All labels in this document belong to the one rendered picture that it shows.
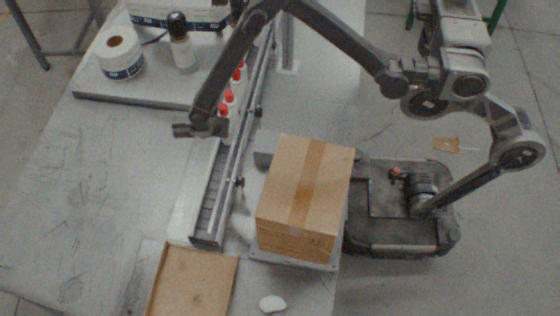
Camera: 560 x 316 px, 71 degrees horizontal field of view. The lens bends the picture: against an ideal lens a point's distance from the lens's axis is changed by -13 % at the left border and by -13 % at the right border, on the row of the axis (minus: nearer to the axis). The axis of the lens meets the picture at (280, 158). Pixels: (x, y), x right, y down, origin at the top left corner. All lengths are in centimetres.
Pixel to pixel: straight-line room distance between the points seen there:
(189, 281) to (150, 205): 33
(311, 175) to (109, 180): 82
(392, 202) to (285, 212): 112
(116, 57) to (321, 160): 98
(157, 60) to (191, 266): 95
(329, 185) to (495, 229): 161
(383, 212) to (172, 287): 118
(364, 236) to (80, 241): 131
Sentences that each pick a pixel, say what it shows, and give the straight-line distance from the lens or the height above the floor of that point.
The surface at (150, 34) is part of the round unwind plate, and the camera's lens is 217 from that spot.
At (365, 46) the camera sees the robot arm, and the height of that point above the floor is 153.
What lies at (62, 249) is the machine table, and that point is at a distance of 173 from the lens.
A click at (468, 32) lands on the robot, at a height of 153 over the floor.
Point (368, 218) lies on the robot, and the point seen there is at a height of 24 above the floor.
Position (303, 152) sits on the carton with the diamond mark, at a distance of 138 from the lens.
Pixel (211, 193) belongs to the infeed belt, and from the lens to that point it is 160.
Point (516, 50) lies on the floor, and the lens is 384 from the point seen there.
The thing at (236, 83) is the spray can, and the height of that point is 104.
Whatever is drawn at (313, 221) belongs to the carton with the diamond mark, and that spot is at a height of 112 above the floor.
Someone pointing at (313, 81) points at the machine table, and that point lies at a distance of 195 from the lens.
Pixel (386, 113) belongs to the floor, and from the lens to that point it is 296.
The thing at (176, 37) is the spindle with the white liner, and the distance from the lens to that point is 181.
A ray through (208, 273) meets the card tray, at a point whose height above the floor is 83.
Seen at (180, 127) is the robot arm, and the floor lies 122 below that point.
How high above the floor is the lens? 228
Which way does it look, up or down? 58 degrees down
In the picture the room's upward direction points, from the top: straight up
